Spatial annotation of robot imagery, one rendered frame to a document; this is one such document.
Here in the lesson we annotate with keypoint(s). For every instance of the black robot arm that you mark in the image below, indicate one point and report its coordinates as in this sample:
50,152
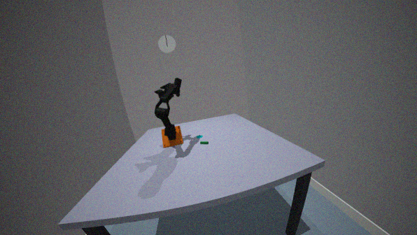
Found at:
162,113

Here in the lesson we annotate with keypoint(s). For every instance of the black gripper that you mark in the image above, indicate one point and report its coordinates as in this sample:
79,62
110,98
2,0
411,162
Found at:
161,92

